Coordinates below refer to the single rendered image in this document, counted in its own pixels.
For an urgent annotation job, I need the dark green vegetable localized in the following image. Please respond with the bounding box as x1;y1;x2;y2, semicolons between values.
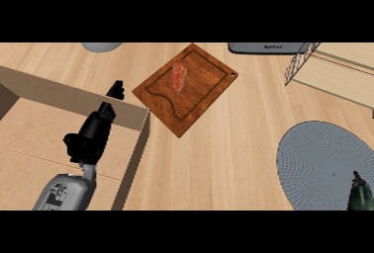
346;170;374;211

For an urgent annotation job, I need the grey round placemat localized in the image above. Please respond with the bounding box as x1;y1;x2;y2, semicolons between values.
275;120;374;211

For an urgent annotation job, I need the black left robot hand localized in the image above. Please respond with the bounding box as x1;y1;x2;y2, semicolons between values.
62;79;127;166

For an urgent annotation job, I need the grey round bowl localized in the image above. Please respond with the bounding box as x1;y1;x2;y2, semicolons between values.
78;42;124;54

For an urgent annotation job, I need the dark grey appliance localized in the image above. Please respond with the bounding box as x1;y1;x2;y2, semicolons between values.
226;42;313;56

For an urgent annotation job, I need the brown wooden cutting board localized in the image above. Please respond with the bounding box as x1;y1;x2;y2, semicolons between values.
130;42;241;139

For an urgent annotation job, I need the wire tiered shelf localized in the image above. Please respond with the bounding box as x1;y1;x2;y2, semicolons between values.
283;42;374;110

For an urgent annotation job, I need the pale wooden open drawer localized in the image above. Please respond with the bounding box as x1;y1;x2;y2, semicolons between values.
0;65;153;211

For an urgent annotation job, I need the long orange-red vegetable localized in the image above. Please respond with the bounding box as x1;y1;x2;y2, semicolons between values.
171;58;189;96

